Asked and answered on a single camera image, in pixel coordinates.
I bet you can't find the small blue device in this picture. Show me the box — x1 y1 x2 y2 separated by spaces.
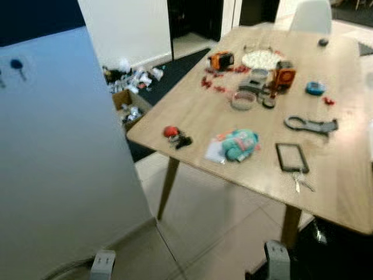
305 82 325 96

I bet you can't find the tall orange black device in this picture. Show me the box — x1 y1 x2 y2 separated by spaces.
274 60 297 94

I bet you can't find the small black tape roll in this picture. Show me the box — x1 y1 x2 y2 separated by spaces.
261 93 276 110

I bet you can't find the small pale tape roll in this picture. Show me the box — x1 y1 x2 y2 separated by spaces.
251 68 270 81

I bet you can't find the teal plush toy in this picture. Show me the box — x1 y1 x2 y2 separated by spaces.
221 129 261 163

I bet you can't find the grey box device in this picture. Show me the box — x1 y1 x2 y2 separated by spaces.
238 79 273 95

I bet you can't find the white shell chair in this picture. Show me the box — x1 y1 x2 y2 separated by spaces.
290 0 333 34

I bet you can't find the white round patterned plate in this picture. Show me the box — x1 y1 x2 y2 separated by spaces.
241 49 281 69

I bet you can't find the large white tape roll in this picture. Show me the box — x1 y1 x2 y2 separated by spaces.
231 90 257 111

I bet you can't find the clear plastic paper sleeve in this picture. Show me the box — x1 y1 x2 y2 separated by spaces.
204 139 229 165

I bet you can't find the light wooden table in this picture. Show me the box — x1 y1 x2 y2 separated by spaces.
126 24 373 250

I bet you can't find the wide orange black device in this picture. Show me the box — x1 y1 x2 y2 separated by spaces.
209 51 235 71

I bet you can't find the red fob key bunch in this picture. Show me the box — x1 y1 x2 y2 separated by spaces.
163 125 193 150

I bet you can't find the dark navy rug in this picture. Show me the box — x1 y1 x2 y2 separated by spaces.
135 48 213 111

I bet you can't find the crumpled plastic rubbish pile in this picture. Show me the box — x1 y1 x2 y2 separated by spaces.
102 58 166 95

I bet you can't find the brown cardboard box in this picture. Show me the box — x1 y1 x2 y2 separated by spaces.
112 89 153 132

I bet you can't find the white partition board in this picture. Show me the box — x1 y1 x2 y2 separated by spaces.
0 26 155 280

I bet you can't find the grey ring-ended bracket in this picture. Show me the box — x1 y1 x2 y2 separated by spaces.
284 115 340 137

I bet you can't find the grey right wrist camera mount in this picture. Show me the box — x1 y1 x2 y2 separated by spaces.
264 240 292 280

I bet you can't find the blue round wall hook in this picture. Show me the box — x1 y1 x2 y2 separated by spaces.
10 57 27 81

